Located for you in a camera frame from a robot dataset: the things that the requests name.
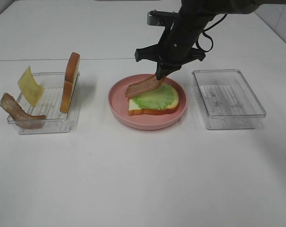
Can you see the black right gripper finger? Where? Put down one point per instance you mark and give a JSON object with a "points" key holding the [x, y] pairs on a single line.
{"points": [[161, 71], [171, 69]]}

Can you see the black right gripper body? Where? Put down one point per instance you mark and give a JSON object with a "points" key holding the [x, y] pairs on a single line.
{"points": [[173, 49]]}

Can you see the tray bacon strip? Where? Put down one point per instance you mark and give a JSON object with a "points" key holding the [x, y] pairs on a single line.
{"points": [[9, 104], [149, 84]]}

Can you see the green lettuce leaf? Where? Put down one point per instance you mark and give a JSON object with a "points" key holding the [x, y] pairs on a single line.
{"points": [[162, 98]]}

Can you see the bread slice sandwich base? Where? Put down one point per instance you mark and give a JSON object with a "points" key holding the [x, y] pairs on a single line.
{"points": [[133, 109]]}

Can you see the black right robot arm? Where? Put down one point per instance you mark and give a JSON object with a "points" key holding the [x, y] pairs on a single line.
{"points": [[196, 14]]}

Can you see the pink round plate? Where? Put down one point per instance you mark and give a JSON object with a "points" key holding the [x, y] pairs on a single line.
{"points": [[118, 104]]}

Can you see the clear right plastic tray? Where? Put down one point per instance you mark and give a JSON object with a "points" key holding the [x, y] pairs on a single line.
{"points": [[226, 100]]}

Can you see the clear plastic tray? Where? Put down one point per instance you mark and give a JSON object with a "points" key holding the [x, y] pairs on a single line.
{"points": [[226, 100], [49, 106]]}

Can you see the standing bread slice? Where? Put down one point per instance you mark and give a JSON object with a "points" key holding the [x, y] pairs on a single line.
{"points": [[70, 77]]}

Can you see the clear left plastic tray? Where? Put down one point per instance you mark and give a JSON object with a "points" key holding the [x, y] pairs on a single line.
{"points": [[49, 106]]}

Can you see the yellow cheese slice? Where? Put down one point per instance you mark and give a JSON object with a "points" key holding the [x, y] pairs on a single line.
{"points": [[30, 89]]}

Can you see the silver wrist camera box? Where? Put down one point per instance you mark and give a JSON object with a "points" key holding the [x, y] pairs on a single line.
{"points": [[161, 18]]}

